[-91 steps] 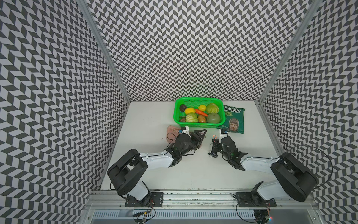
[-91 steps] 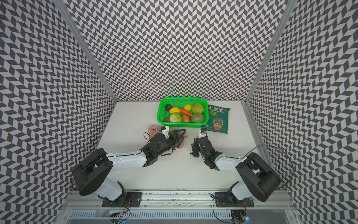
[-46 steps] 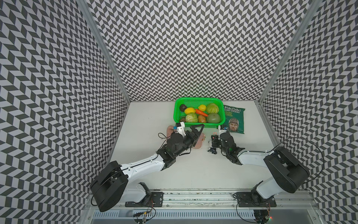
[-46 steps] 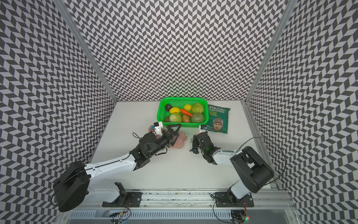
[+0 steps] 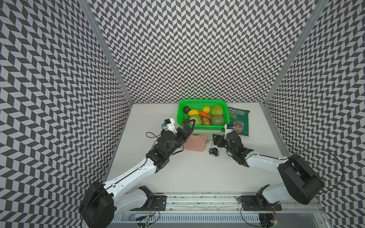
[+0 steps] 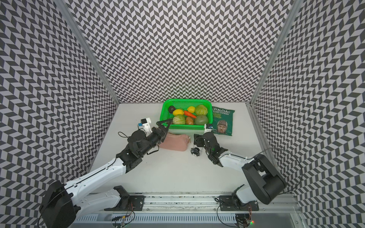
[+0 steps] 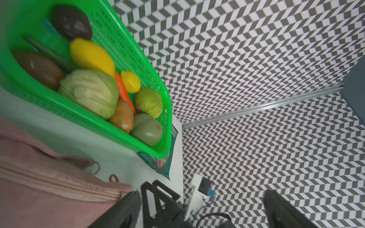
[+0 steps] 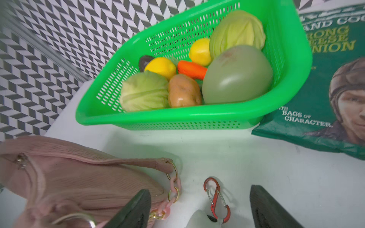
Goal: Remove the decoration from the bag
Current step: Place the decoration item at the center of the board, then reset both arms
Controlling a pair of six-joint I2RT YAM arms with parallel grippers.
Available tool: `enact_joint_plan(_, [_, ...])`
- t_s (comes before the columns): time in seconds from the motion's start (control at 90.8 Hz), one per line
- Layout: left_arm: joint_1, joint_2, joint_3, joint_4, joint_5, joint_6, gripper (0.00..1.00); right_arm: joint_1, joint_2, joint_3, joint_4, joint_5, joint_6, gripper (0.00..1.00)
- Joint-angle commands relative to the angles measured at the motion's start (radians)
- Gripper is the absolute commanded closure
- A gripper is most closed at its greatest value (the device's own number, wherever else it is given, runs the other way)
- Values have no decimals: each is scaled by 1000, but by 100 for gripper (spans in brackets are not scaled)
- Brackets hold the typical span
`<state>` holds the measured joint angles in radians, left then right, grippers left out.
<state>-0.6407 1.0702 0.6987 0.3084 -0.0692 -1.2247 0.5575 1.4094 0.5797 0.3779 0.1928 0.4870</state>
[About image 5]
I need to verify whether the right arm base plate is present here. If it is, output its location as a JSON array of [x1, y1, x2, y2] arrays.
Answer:
[[237, 185, 282, 212]]

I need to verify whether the green chips bag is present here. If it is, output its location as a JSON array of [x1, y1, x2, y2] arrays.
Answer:
[[227, 107, 250, 136]]

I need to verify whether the green apple toy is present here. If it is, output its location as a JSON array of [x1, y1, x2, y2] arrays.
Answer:
[[210, 115, 225, 126]]

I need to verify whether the pink corduroy pouch bag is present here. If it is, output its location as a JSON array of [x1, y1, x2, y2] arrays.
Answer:
[[182, 135, 209, 152]]

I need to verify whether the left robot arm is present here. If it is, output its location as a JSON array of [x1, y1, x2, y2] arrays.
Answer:
[[79, 118, 196, 228]]

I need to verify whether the orange carrot toy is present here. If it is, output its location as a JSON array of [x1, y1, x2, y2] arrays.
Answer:
[[199, 111, 212, 119]]

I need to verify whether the green cabbage toy front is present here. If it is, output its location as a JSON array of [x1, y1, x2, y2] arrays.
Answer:
[[189, 115, 202, 125]]

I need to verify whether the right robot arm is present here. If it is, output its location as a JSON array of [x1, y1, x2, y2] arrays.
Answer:
[[213, 132, 324, 210]]

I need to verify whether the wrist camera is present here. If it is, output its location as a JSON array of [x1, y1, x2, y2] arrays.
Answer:
[[162, 118, 177, 134], [224, 124, 234, 138]]

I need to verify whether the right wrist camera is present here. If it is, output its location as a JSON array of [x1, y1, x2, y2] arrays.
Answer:
[[224, 124, 234, 138]]

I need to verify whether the white black keychain decoration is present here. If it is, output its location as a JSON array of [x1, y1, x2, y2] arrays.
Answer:
[[209, 147, 219, 157]]

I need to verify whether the green cabbage toy back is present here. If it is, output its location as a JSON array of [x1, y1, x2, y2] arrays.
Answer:
[[210, 105, 224, 116]]

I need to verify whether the yellow lemon toy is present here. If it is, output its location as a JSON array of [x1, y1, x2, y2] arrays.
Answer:
[[202, 106, 211, 114]]

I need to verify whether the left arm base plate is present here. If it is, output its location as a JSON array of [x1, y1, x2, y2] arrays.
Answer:
[[131, 186, 167, 211]]

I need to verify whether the green cabbage toy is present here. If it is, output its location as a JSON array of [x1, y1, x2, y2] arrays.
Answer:
[[189, 115, 202, 125], [210, 105, 224, 116]]

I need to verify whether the brown potato toy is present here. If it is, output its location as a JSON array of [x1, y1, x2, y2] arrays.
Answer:
[[202, 117, 211, 125]]

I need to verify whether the green plastic basket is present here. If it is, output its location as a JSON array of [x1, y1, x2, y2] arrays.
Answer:
[[177, 99, 231, 131]]

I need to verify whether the dark avocado toy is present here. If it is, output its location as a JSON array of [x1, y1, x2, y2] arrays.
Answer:
[[183, 106, 191, 114]]

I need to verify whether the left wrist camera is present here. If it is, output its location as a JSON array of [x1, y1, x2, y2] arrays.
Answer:
[[162, 118, 177, 134]]

